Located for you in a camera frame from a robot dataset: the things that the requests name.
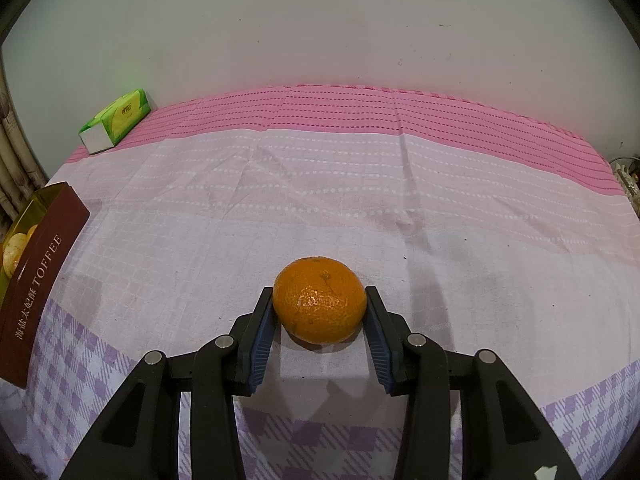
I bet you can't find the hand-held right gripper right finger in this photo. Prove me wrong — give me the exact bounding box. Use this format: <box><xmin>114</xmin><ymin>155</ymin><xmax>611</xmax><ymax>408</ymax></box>
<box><xmin>364</xmin><ymin>285</ymin><xmax>583</xmax><ymax>480</ymax></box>

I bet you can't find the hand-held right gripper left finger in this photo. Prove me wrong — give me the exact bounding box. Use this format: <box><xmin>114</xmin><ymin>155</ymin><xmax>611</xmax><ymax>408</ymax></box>
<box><xmin>60</xmin><ymin>287</ymin><xmax>275</xmax><ymax>480</ymax></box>

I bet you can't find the orange mandarin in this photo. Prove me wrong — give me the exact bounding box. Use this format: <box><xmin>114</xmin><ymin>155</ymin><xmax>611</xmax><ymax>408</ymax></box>
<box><xmin>272</xmin><ymin>256</ymin><xmax>367</xmax><ymax>345</ymax></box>

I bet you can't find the dark red tin box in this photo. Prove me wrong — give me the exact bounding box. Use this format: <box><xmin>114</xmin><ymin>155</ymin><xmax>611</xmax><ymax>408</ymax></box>
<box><xmin>0</xmin><ymin>182</ymin><xmax>91</xmax><ymax>390</ymax></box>

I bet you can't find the cream pepino melon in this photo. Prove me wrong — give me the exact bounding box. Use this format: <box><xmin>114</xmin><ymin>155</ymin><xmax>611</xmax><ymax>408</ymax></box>
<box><xmin>2</xmin><ymin>230</ymin><xmax>31</xmax><ymax>281</ymax></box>

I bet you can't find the pink purple checked tablecloth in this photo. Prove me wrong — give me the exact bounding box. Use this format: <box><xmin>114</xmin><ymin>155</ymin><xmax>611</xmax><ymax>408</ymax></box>
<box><xmin>0</xmin><ymin>82</ymin><xmax>640</xmax><ymax>480</ymax></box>

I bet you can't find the green tissue box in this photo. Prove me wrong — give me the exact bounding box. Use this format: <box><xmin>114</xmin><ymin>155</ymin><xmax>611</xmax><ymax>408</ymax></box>
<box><xmin>77</xmin><ymin>88</ymin><xmax>152</xmax><ymax>155</ymax></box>

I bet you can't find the beige patterned curtain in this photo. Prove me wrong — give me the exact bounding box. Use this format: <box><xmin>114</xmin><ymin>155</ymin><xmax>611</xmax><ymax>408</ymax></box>
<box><xmin>0</xmin><ymin>85</ymin><xmax>48</xmax><ymax>231</ymax></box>

